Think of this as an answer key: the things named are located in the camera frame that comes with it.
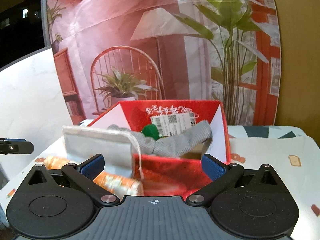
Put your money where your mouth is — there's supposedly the orange floral soft pack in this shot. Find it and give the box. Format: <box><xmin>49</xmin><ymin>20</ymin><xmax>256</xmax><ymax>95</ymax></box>
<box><xmin>93</xmin><ymin>171</ymin><xmax>144</xmax><ymax>199</ymax></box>

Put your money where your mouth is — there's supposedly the grey towel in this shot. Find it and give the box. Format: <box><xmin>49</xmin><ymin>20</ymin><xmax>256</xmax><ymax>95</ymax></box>
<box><xmin>108</xmin><ymin>120</ymin><xmax>212</xmax><ymax>158</ymax></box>

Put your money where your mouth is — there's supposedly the green knitted ball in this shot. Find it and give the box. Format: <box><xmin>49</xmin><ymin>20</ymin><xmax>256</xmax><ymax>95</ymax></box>
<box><xmin>141</xmin><ymin>124</ymin><xmax>163</xmax><ymax>140</ymax></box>

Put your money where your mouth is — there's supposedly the printed living room backdrop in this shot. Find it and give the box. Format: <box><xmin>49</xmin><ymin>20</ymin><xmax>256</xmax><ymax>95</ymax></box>
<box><xmin>44</xmin><ymin>0</ymin><xmax>281</xmax><ymax>125</ymax></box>

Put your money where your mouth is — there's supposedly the red strawberry cardboard box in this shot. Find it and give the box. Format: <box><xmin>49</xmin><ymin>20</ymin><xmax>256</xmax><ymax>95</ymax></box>
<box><xmin>90</xmin><ymin>100</ymin><xmax>231</xmax><ymax>197</ymax></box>

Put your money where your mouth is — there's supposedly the cartoon print table cloth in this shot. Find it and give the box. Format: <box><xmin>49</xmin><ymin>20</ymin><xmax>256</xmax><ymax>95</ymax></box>
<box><xmin>7</xmin><ymin>136</ymin><xmax>319</xmax><ymax>239</ymax></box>

